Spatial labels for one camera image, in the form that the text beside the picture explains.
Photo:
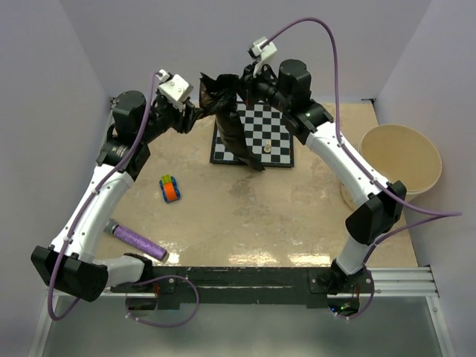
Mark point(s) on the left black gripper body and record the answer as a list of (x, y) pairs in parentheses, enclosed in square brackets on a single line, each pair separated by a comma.
[(183, 123)]

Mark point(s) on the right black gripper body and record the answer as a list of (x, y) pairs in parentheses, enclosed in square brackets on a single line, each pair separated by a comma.
[(261, 87)]

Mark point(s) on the black trash bag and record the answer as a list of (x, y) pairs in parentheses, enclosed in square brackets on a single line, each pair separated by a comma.
[(218, 97)]

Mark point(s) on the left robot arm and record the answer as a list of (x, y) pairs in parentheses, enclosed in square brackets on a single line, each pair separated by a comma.
[(68, 264)]

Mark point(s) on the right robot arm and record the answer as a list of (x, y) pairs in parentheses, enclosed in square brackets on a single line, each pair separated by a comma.
[(377, 199)]

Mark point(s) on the beige round trash bin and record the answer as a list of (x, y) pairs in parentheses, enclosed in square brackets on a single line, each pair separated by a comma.
[(401, 153)]

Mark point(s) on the black white chessboard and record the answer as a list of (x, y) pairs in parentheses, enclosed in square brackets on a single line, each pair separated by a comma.
[(260, 124)]

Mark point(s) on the white chess piece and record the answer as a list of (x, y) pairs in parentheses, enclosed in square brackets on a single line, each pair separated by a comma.
[(267, 147)]

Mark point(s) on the colourful toy block car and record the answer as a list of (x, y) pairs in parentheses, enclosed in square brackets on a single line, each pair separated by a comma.
[(169, 189)]

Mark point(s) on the purple glitter microphone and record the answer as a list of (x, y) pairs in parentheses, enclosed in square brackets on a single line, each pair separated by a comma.
[(136, 240)]

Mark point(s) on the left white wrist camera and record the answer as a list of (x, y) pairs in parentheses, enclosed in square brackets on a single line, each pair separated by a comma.
[(175, 88)]

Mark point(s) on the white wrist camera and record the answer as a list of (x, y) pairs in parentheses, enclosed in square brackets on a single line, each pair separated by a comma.
[(175, 88), (262, 52)]

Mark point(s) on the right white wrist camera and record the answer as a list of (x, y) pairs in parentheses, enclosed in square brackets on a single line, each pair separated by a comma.
[(262, 52)]

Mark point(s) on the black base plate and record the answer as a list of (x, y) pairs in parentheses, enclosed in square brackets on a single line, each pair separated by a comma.
[(312, 302)]

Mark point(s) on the aluminium front rail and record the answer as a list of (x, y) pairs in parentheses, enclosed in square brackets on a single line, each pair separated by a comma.
[(405, 284)]

